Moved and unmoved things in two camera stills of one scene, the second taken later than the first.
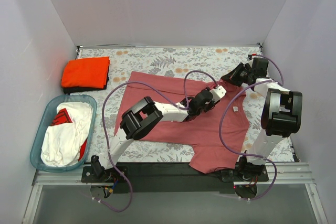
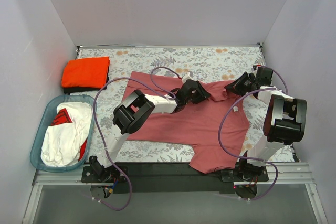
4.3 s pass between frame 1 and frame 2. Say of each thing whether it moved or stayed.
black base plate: stayed
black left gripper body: moved
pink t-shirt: stayed
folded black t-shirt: stayed
